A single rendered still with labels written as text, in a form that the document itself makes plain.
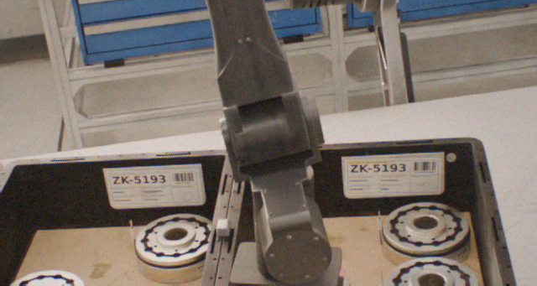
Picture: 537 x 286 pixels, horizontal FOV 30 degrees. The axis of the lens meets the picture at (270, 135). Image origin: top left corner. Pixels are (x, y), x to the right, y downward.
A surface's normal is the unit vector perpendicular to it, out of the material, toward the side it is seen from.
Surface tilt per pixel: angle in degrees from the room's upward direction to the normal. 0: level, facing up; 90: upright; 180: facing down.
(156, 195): 90
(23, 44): 90
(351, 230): 0
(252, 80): 82
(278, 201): 9
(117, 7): 90
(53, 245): 0
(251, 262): 3
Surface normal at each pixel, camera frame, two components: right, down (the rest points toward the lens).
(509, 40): -0.09, -0.87
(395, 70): 0.07, 0.06
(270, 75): 0.08, 0.35
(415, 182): -0.06, 0.49
